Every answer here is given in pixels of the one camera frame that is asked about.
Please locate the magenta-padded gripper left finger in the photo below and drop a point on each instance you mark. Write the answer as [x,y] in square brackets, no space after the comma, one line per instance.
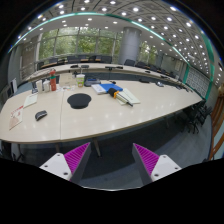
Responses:
[60,165]

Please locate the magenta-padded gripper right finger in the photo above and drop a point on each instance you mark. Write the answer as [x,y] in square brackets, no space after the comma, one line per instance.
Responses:
[163,166]

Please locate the black computer mouse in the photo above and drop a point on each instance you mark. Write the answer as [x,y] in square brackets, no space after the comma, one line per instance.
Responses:
[41,115]

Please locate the black mouse pad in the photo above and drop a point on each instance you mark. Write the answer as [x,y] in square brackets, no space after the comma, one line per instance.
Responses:
[79,100]

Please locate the red and white leaflet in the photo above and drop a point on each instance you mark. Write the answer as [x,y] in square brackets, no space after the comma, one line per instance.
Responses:
[15,117]

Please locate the white booklet with red header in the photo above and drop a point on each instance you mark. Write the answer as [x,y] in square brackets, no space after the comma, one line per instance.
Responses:
[30,99]

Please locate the colourful sticker sheet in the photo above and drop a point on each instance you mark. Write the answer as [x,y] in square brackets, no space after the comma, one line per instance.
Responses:
[68,88]

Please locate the dark desk microphone console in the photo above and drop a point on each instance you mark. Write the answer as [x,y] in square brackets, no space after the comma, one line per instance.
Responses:
[34,90]
[91,81]

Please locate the red bottle with green band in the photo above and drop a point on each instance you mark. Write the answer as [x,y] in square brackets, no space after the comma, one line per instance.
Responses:
[53,81]

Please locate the cream cardboard box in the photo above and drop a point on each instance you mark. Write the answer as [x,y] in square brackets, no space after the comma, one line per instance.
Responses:
[67,80]

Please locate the green printed cup with straw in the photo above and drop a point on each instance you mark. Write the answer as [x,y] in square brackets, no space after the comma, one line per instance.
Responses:
[80,80]

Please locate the blue and white book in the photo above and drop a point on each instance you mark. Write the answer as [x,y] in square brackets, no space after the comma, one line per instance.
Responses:
[105,87]

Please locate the long curved conference desk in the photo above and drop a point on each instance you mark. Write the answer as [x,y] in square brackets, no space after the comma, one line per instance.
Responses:
[96,68]

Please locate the black office chairs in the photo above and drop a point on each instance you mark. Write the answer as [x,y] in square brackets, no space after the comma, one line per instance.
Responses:
[129,62]

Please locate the round ceiling lights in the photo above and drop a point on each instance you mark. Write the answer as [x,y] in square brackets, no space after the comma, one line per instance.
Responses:
[135,9]

